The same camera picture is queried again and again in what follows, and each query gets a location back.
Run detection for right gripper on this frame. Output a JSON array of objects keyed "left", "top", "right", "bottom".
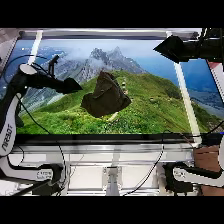
[{"left": 167, "top": 35, "right": 192, "bottom": 64}]

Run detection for dark olive pants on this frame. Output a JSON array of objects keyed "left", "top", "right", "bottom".
[{"left": 80, "top": 70, "right": 132, "bottom": 119}]

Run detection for black cable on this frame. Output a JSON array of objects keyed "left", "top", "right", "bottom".
[
  {"left": 2, "top": 54, "right": 48, "bottom": 84},
  {"left": 15, "top": 93, "right": 68, "bottom": 196},
  {"left": 122, "top": 132, "right": 166, "bottom": 197}
]

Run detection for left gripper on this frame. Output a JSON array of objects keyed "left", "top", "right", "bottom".
[{"left": 52, "top": 77, "right": 72, "bottom": 95}]

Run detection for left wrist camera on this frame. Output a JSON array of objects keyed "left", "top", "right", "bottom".
[{"left": 47, "top": 54, "right": 61, "bottom": 79}]

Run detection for silver frame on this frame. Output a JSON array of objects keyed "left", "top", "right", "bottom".
[{"left": 0, "top": 143, "right": 224, "bottom": 197}]

